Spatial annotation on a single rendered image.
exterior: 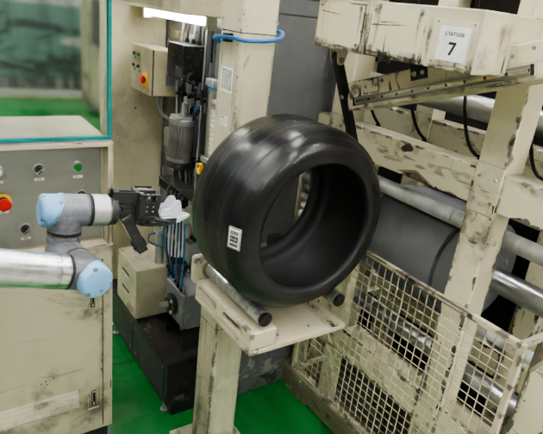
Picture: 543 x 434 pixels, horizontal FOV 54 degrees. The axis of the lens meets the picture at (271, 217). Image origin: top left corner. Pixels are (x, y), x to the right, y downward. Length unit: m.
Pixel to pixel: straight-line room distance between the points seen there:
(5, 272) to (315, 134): 0.81
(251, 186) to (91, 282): 0.46
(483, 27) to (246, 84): 0.70
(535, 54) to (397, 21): 0.35
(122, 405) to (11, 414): 0.58
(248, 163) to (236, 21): 0.49
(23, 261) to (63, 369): 1.10
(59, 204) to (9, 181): 0.62
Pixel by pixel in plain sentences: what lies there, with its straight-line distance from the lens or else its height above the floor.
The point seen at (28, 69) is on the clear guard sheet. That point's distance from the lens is 1.77.
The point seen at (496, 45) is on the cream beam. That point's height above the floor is 1.71.
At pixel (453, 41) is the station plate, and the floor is 1.71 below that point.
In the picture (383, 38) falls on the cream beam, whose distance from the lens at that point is 1.56.
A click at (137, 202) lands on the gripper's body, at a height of 1.26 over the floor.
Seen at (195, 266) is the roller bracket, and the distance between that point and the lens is 1.78.
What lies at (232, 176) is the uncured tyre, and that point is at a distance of 1.40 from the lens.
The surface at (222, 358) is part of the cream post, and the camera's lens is 2.09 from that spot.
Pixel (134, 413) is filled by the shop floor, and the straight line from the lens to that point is 2.59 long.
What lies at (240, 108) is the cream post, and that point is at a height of 1.43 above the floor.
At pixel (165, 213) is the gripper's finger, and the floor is 1.23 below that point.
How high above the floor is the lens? 1.73
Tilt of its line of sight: 21 degrees down
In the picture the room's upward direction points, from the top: 7 degrees clockwise
